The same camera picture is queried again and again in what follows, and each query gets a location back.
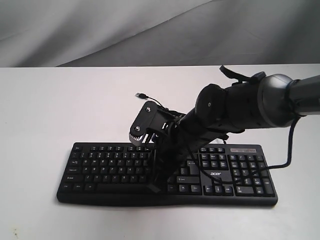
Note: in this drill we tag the black acer keyboard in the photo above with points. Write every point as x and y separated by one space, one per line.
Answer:
117 174

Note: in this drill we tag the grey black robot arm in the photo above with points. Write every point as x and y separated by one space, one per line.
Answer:
257 102

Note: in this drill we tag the grey backdrop cloth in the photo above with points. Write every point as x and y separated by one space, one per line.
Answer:
123 33

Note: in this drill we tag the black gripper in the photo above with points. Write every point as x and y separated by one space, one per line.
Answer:
182 136

